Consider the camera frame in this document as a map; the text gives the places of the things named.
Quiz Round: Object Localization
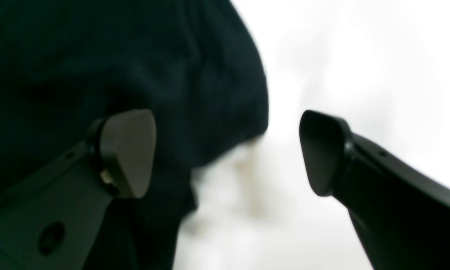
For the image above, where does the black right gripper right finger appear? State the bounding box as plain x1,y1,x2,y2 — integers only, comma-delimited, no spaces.
299,110,450,270

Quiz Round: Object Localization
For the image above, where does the black T-shirt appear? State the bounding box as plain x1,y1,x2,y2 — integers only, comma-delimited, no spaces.
0,0,269,270

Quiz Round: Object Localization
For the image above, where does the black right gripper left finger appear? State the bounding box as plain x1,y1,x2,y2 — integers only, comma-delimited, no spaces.
0,109,156,270

